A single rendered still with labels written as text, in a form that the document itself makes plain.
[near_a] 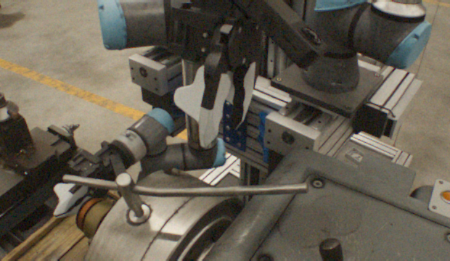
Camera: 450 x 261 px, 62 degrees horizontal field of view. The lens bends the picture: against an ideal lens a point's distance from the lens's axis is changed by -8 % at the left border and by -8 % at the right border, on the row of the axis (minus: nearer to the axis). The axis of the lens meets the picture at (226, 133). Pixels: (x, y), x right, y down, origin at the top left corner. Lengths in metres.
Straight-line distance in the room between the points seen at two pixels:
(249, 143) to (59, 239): 0.61
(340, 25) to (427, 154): 2.02
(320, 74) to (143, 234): 0.59
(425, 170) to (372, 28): 1.92
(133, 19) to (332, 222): 0.50
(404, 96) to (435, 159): 1.64
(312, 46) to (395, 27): 0.48
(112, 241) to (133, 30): 0.39
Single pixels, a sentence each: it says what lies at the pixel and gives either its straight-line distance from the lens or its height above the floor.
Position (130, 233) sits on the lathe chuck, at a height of 1.23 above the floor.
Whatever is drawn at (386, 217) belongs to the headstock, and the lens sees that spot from 0.60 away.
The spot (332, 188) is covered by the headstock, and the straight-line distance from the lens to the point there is 0.61.
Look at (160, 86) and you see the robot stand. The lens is 1.19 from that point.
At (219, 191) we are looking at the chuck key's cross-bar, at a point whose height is 1.33.
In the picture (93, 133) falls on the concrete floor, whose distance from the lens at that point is 2.85.
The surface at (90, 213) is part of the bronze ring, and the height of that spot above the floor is 1.12.
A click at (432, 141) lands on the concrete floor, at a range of 2.98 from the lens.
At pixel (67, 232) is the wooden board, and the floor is 0.89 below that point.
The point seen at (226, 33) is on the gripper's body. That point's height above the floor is 1.51.
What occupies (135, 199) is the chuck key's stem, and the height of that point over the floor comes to 1.28.
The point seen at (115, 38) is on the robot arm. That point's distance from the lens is 0.79.
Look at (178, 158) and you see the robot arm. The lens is 1.02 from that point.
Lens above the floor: 1.69
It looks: 39 degrees down
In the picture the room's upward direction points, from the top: straight up
